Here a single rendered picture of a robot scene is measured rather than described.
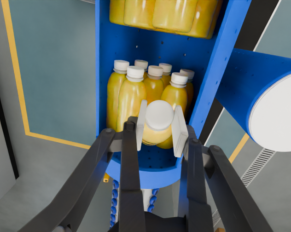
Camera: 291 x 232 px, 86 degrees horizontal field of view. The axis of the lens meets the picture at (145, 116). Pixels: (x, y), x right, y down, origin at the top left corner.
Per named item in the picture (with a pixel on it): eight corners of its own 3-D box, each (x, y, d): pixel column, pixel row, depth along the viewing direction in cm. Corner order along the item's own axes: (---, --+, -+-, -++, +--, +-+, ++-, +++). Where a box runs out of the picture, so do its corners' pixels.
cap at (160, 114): (147, 101, 23) (148, 97, 21) (173, 106, 23) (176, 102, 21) (142, 127, 22) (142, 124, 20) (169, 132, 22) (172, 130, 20)
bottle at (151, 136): (139, 116, 41) (138, 89, 23) (165, 121, 41) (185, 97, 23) (134, 143, 39) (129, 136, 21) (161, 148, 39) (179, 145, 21)
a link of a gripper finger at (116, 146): (131, 156, 14) (99, 152, 14) (137, 127, 19) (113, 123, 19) (133, 143, 14) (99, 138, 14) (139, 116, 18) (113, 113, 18)
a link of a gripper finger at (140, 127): (140, 151, 16) (132, 150, 16) (144, 118, 22) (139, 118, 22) (143, 127, 15) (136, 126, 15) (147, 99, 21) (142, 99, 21)
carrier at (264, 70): (188, 55, 122) (200, 87, 133) (236, 92, 45) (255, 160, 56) (225, 37, 114) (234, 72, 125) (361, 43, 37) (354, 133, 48)
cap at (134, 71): (146, 77, 36) (148, 69, 35) (134, 78, 34) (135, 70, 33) (136, 72, 39) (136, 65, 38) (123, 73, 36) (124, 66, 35)
